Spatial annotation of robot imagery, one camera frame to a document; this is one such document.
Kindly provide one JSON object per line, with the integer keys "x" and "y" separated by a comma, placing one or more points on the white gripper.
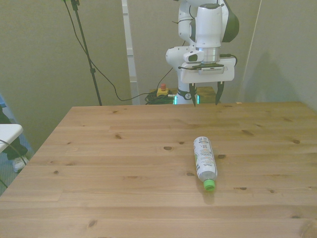
{"x": 208, "y": 78}

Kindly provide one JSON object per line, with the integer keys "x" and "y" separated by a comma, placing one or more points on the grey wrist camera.
{"x": 211, "y": 70}

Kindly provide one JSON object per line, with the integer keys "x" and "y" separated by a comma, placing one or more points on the white vertical door trim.
{"x": 130, "y": 49}

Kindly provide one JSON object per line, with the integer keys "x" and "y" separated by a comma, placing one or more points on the black tripod stand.
{"x": 85, "y": 49}

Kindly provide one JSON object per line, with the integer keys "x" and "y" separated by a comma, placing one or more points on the yellow emergency stop button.
{"x": 162, "y": 91}

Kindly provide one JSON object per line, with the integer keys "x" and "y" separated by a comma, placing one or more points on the white shoe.
{"x": 19, "y": 164}

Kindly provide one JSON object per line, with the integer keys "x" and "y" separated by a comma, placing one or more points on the white side table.
{"x": 8, "y": 135}

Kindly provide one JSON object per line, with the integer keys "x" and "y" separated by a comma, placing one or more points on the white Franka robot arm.
{"x": 208, "y": 24}

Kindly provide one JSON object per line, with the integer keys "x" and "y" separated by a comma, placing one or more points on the water bottle with green cap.
{"x": 204, "y": 158}

